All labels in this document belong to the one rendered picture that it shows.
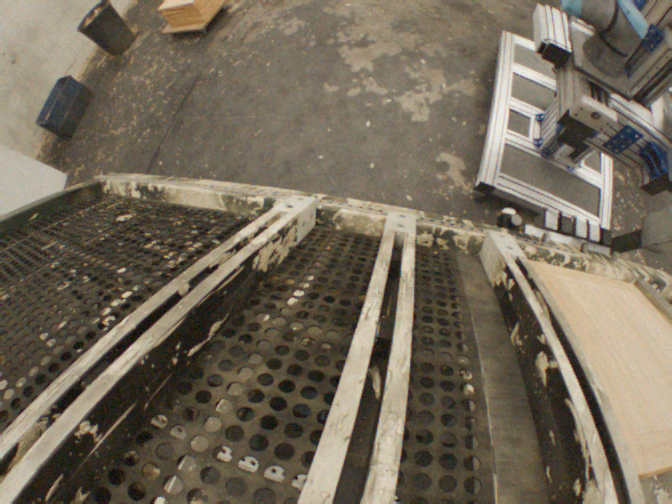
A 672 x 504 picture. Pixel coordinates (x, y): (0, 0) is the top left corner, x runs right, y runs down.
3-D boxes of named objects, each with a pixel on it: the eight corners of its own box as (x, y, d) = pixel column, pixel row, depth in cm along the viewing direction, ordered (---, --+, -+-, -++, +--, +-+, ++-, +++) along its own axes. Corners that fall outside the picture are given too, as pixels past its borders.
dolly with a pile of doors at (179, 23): (235, 3, 215) (220, -26, 176) (208, 38, 211) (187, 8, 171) (193, 8, 227) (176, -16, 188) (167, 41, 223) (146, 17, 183)
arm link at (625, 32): (634, 62, 41) (658, 33, 28) (599, 39, 44) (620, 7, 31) (626, 38, 43) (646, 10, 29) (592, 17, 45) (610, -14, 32)
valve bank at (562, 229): (590, 234, 90) (628, 220, 66) (588, 269, 88) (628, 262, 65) (482, 206, 99) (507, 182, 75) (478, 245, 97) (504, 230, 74)
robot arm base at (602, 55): (579, 35, 55) (591, 14, 45) (615, 56, 52) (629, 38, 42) (584, 63, 54) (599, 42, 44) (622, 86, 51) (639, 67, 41)
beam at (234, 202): (654, 298, 65) (666, 272, 61) (671, 316, 55) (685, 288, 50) (116, 196, 105) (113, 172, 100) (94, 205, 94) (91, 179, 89)
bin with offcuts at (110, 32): (145, 27, 240) (115, -7, 176) (121, 58, 235) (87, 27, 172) (124, 32, 249) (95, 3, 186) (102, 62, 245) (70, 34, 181)
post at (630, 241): (561, 257, 142) (652, 230, 69) (560, 267, 141) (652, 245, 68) (553, 255, 143) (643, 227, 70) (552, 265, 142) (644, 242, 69)
